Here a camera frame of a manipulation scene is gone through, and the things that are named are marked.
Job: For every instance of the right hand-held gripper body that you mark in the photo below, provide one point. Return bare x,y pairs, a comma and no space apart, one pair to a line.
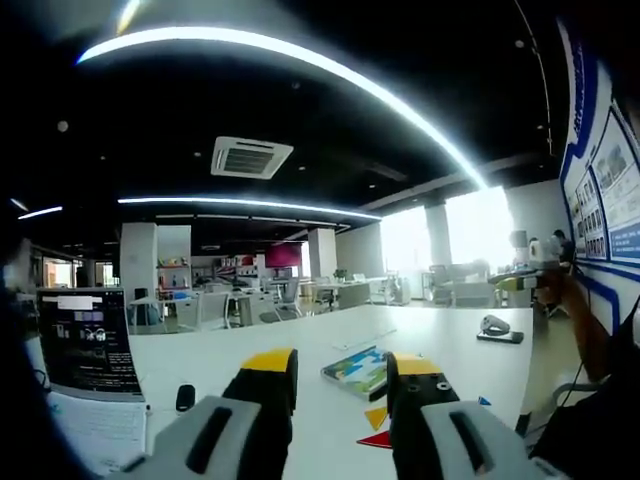
535,281

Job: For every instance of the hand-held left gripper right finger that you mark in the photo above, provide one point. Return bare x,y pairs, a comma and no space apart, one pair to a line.
430,430

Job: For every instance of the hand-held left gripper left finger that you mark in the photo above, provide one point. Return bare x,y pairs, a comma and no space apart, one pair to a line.
235,425

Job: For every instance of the red triangle tangram piece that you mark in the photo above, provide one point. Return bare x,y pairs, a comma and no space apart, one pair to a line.
379,441

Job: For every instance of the orange triangle tangram piece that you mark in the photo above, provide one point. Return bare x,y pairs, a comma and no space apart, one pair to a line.
377,416

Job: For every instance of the small blue triangle tangram piece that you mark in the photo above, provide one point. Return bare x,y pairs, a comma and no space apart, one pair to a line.
483,401

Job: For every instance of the colourful pattern sheet booklet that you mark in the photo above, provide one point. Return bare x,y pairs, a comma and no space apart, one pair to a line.
357,374

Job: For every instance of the white handheld controller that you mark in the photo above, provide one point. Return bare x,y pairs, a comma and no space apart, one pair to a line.
495,325

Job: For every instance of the black computer mouse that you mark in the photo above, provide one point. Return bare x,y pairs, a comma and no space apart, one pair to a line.
185,399

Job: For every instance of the grey office chair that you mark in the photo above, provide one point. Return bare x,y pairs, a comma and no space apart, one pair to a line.
286,297

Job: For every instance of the shelf with colourful items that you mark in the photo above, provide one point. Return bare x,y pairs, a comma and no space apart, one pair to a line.
174,277

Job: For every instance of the person's dark clothing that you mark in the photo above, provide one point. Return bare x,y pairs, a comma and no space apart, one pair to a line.
600,430

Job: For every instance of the open laptop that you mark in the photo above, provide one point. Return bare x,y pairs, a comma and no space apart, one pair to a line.
87,345

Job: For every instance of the small green potted plant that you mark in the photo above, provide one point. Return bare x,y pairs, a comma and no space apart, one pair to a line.
340,274

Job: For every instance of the straight ceiling light strip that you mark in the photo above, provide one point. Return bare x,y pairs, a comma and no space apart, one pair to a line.
250,202

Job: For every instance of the ceiling air conditioner vent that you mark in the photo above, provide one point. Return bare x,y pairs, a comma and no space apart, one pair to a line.
250,158

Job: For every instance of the short ceiling light strip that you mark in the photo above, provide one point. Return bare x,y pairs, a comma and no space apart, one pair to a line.
40,212

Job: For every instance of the long curved ceiling light strip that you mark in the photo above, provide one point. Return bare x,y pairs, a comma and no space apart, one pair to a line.
310,55

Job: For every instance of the blue white wall poster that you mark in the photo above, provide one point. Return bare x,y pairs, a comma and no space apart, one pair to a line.
605,165

